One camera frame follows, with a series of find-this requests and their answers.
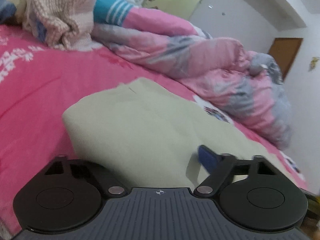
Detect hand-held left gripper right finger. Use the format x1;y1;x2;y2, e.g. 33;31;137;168
194;144;284;198

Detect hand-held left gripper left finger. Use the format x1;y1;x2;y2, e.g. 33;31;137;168
42;154;127;197

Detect beige zip jacket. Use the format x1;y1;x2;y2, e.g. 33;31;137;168
62;77;304;188

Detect pink grey floral quilt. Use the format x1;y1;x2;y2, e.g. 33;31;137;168
91;7;293;148

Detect brown wooden door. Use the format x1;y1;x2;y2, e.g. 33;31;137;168
268;37;304;81

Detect yellow hanging ornament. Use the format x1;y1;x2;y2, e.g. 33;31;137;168
309;57;320;71

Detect pale yellow wardrobe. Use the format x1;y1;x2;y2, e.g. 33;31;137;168
142;0;207;21

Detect beige white knitted blanket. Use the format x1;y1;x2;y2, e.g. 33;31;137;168
22;0;105;51

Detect dark blue cloth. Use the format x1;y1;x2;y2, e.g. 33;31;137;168
0;0;17;25

